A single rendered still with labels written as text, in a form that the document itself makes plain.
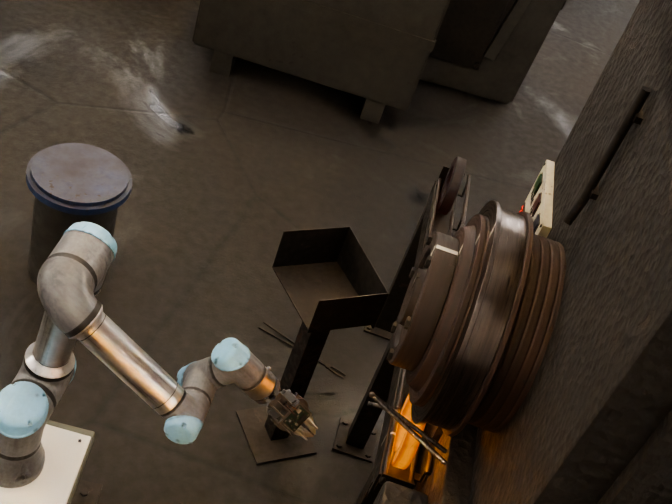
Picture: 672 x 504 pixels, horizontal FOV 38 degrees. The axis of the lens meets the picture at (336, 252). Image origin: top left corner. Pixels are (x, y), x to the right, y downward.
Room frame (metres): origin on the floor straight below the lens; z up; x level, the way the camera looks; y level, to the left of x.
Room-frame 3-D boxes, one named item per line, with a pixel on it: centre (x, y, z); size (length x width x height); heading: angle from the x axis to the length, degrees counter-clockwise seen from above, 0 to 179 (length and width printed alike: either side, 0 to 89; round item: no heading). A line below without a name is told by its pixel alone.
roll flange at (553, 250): (1.47, -0.37, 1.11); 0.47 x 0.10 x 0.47; 1
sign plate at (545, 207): (1.81, -0.39, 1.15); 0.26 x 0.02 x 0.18; 1
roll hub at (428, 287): (1.47, -0.19, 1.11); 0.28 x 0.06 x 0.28; 1
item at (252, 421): (1.95, -0.01, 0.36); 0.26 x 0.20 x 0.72; 36
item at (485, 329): (1.47, -0.29, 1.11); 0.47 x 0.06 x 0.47; 1
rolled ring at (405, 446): (1.47, -0.29, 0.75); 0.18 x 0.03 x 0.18; 3
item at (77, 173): (2.28, 0.83, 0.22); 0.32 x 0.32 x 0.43
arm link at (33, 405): (1.32, 0.55, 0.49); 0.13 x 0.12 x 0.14; 2
